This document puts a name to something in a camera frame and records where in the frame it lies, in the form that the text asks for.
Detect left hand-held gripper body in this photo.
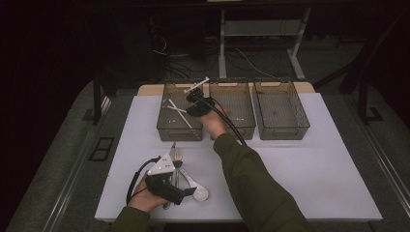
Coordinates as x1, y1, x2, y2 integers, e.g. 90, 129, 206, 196
144, 152, 187, 206

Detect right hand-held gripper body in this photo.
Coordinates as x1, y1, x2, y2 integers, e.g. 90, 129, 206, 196
183, 76, 215, 118

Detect translucent grey plastic bin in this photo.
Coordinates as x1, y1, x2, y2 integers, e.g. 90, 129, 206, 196
156, 81, 204, 142
208, 80, 257, 141
253, 80, 311, 141

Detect person's right hand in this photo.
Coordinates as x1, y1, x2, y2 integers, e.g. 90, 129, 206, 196
196, 104, 228, 140

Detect person's left hand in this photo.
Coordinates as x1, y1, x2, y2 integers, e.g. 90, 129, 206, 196
127, 175, 170, 214

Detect metal fork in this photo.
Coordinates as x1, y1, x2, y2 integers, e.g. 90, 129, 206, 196
173, 148, 184, 206

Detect metal spoon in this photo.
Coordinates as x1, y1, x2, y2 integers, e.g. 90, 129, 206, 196
179, 167, 210, 202

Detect black metal stand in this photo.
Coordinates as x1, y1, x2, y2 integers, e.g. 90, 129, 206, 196
357, 76, 385, 126

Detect black floor cables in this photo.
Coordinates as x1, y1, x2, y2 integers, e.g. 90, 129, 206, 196
161, 52, 220, 81

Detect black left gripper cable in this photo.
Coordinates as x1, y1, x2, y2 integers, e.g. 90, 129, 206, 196
126, 156, 161, 206

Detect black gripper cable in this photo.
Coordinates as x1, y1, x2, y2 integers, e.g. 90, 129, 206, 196
192, 95, 249, 147
126, 156, 161, 206

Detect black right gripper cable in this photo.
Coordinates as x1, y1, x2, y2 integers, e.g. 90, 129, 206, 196
192, 95, 249, 147

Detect white metal desk frame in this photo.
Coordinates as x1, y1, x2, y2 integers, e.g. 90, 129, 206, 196
218, 8, 312, 81

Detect white floor cable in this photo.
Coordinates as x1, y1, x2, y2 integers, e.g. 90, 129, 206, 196
236, 47, 277, 79

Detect black floor frame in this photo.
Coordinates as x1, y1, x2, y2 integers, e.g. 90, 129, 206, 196
89, 136, 116, 162

